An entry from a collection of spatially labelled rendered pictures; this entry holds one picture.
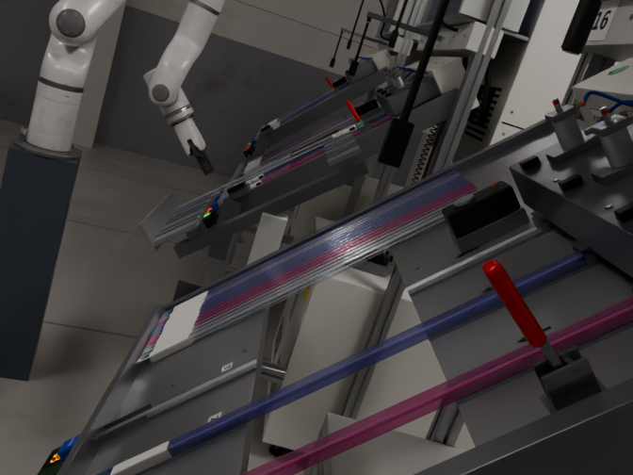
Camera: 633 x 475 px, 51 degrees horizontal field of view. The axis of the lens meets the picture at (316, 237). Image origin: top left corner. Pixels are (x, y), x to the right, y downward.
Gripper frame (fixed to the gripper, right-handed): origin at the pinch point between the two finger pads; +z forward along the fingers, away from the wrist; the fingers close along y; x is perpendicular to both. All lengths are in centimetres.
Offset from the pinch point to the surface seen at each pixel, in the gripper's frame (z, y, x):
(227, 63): -39, -365, -19
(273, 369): 58, 25, -5
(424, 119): 12, 21, 62
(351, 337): 60, 21, 18
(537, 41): 7, 21, 96
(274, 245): 19, 52, 16
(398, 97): 4, 17, 58
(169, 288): 49, -91, -60
